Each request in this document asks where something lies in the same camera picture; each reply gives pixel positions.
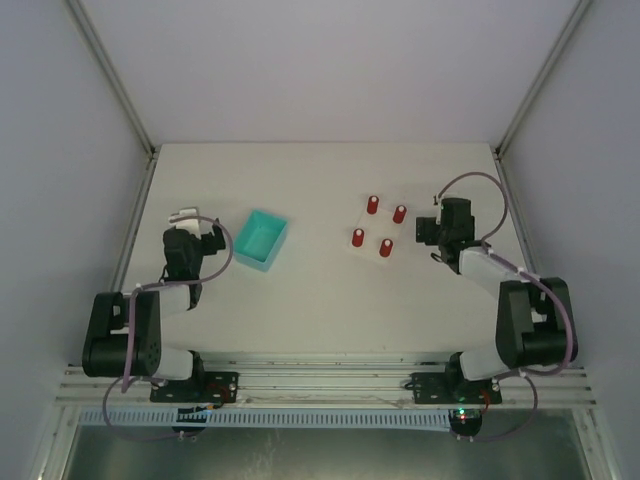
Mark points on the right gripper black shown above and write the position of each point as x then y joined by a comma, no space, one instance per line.
427,230

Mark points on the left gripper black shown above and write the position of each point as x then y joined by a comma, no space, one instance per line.
213,240

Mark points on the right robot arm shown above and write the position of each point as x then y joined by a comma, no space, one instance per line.
535,331

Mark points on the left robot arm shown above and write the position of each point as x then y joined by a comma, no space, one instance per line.
124,338

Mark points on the teal plastic parts bin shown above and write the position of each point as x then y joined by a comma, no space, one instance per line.
260,240

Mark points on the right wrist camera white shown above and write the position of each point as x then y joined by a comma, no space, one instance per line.
438,206

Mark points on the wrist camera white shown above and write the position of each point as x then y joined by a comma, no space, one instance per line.
438,206
187,219

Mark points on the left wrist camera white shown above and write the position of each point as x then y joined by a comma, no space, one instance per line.
187,219

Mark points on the white base plate with pegs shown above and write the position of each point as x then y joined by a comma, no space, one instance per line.
377,228

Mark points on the left aluminium corner post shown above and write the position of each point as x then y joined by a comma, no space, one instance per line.
89,33

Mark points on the aluminium corner post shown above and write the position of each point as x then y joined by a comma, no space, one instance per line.
89,33
549,64

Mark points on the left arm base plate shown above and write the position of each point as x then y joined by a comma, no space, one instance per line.
219,387

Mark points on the aluminium rail frame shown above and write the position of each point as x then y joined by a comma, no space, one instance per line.
356,380

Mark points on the right aluminium corner post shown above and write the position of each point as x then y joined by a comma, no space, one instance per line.
549,64

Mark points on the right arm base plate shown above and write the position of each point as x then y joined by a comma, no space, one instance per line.
430,388

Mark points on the grey slotted cable duct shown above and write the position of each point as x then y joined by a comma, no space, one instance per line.
279,418

